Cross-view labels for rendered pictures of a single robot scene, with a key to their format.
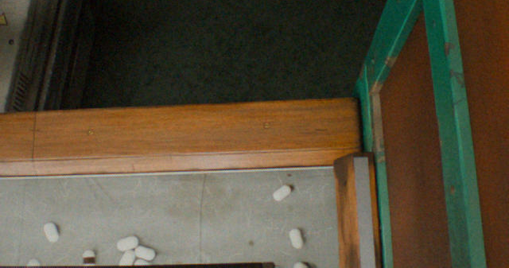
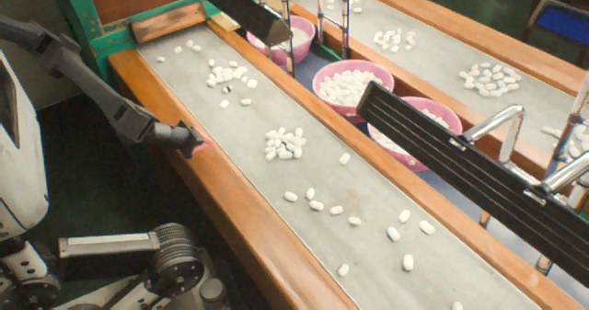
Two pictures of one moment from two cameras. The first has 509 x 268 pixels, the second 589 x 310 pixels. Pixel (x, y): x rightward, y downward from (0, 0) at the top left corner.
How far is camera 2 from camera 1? 1.67 m
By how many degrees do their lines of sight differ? 58
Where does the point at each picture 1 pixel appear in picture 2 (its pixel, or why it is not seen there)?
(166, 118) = (144, 94)
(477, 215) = not seen: outside the picture
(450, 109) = not seen: outside the picture
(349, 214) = (156, 23)
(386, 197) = (144, 11)
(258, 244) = (187, 58)
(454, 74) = not seen: outside the picture
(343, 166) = (138, 31)
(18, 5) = (96, 297)
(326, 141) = (131, 54)
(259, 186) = (161, 67)
